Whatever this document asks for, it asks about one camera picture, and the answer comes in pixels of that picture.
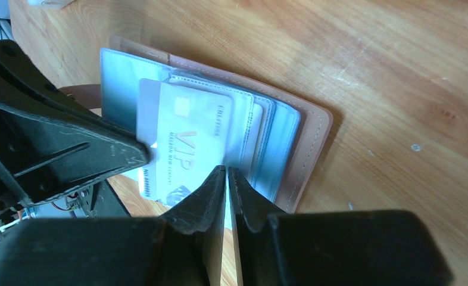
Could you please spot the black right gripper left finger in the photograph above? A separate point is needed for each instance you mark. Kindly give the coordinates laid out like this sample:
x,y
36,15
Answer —
x,y
180,247

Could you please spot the beige leather card holder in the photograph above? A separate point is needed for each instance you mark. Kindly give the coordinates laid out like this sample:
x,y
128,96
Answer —
x,y
274,138

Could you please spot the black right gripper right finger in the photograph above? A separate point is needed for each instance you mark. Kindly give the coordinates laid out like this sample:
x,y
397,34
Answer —
x,y
377,247

